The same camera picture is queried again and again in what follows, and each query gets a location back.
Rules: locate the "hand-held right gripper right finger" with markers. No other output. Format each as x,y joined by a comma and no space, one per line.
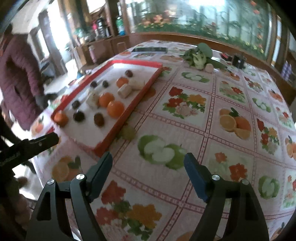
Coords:
196,176

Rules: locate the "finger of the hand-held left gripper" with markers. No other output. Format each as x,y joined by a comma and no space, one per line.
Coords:
44,140

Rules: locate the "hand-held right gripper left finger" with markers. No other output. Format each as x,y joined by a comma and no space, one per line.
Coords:
103,171

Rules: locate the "dark brown water chestnut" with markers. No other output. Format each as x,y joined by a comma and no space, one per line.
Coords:
99,119
75,104
105,83
128,73
93,84
78,116

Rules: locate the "red rimmed white tray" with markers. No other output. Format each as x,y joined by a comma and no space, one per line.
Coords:
111,71

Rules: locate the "floral printed tablecloth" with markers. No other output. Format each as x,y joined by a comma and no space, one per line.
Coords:
196,129

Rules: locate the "pink bottle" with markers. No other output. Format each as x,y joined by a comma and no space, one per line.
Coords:
92,53

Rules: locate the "small white radish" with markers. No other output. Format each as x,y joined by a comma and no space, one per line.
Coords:
209,67

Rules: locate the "wooden display shelf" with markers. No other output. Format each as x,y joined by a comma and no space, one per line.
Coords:
108,46

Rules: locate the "green bok choy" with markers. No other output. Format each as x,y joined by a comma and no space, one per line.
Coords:
198,55

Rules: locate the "small black box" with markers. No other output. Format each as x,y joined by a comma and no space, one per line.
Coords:
238,60

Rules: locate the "small red black device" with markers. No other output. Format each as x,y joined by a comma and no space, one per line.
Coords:
225,55

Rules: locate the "metal thermos kettle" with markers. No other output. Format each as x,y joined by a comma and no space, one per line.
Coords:
100,27

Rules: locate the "green bottle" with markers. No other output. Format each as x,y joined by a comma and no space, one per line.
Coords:
120,26

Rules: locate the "floral glass partition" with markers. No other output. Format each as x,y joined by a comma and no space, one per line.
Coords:
196,16

